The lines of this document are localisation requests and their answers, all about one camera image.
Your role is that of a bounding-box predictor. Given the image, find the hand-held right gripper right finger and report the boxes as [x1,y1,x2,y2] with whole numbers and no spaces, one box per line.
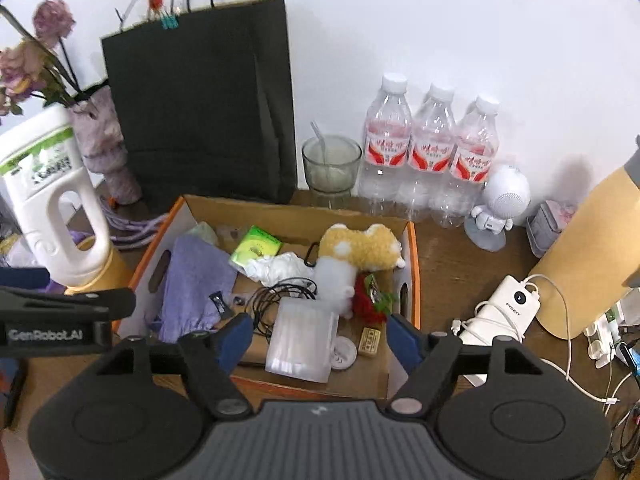
[386,313,544,417]

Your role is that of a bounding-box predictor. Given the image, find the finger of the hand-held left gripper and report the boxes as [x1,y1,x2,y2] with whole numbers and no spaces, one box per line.
[0,287,137,320]

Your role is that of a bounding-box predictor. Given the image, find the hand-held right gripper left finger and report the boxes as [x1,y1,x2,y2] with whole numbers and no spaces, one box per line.
[95,311,254,421]

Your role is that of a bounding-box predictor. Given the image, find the small tan packet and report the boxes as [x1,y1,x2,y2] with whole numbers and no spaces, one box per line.
[356,327,384,359]

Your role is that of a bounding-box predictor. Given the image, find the black earphones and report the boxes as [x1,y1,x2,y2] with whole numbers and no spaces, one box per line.
[247,280,319,337]

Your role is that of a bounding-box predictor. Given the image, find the red artificial flower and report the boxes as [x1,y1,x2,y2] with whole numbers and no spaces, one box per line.
[352,274,397,326]

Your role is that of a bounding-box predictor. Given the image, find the small white round disc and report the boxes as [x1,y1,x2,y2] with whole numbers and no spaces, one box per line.
[331,336,359,372]

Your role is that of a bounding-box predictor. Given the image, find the purple drawstring pouch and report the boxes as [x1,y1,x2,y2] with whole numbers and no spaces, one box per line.
[157,235,239,344]

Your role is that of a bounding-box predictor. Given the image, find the white tissue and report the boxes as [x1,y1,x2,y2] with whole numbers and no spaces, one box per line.
[247,252,316,287]

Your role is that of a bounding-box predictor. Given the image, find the green tissue pack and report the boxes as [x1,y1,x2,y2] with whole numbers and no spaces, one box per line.
[229,225,284,276]

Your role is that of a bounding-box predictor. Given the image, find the red cardboard box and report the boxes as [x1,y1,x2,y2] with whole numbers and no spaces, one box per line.
[112,194,422,401]

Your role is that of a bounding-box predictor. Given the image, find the dark blue glasses case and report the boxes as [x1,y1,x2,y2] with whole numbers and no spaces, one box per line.
[0,267,51,289]

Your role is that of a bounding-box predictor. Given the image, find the white power bank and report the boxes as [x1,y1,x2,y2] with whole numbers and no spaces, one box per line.
[457,274,544,347]

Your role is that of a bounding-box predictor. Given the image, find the yellow plush toy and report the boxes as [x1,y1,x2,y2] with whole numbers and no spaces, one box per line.
[302,223,406,319]

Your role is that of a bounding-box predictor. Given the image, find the light green plastic bag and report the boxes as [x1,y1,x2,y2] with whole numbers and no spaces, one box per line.
[187,221,221,249]

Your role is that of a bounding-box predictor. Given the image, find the white detergent jug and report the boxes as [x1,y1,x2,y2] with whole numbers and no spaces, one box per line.
[0,105,114,286]

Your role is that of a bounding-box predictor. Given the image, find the purple flower wrapping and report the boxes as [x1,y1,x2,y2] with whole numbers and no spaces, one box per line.
[67,85,144,206]

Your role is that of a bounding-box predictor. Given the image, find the white astronaut speaker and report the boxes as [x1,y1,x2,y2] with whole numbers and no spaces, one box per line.
[463,162,532,252]

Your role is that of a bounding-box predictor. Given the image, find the small grey box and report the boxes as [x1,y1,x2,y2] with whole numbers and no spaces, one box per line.
[524,199,569,259]

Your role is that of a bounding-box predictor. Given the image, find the water bottle red label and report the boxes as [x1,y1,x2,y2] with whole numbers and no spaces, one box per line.
[435,94,501,229]
[400,83,457,224]
[357,73,414,217]

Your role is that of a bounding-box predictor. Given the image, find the glass cup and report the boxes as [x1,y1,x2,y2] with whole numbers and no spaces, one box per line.
[301,135,363,195]

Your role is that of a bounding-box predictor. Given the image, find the yellow thermos jug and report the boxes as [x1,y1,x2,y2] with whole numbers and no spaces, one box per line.
[527,135,640,339]

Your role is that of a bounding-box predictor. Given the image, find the white power strip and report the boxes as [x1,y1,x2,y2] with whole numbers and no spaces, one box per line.
[584,304,640,367]

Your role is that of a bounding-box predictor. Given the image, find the clear plastic spoon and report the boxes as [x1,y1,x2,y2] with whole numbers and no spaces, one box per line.
[309,120,334,182]

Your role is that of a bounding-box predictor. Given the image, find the black paper bag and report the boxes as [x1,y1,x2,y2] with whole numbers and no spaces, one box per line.
[100,0,297,206]

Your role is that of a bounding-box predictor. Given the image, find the dried pink flower bouquet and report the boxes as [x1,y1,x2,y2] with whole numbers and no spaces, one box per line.
[0,0,82,117]

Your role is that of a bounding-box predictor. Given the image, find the purple cord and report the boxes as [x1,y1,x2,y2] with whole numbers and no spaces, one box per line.
[99,195,172,252]

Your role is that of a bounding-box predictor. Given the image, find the white charging cable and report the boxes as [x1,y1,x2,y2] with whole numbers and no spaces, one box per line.
[524,272,622,407]

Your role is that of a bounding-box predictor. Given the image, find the black cables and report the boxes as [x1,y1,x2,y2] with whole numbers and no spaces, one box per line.
[606,399,640,472]

